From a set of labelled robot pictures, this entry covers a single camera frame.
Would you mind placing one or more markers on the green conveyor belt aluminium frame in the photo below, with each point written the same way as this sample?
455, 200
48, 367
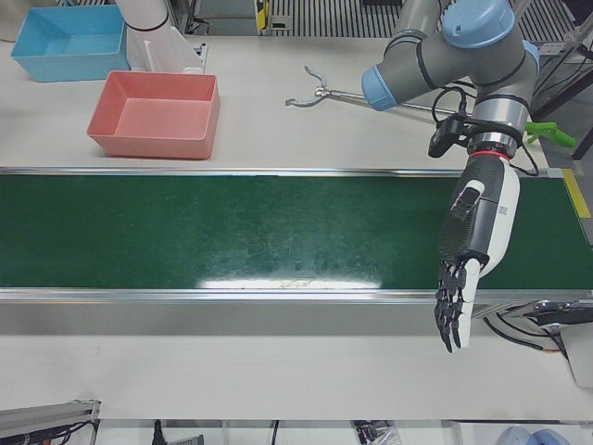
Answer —
231, 232

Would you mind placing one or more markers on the grey metal plate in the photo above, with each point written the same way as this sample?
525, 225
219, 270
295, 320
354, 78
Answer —
581, 357

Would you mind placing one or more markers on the ribbed metal floor grate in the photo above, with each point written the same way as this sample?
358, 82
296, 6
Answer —
333, 18

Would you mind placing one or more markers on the yellow black striped post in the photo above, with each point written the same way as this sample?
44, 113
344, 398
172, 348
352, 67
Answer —
262, 14

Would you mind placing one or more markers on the pink plastic box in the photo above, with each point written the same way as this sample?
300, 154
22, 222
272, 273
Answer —
162, 120

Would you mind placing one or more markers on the blue plastic box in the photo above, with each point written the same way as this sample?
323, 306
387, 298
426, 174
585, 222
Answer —
69, 46

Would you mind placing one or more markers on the black tripod stand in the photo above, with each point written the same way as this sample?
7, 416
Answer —
584, 144

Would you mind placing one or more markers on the black labelled device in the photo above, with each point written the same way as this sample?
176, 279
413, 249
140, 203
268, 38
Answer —
563, 313

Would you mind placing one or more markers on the light blue rounded object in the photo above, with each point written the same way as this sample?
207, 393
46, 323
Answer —
553, 438
518, 436

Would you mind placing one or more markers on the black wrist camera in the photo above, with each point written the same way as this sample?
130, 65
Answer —
442, 139

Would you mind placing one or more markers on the aluminium profile bar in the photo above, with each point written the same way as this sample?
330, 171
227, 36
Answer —
46, 412

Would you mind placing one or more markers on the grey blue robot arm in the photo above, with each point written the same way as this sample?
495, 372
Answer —
463, 55

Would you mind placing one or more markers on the clear bag of parts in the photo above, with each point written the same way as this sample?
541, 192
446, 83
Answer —
375, 433

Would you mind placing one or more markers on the robot hand grey white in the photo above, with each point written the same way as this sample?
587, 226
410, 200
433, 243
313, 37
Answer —
486, 218

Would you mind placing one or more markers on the white cylindrical post with bracket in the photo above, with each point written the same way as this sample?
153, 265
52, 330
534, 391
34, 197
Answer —
143, 18

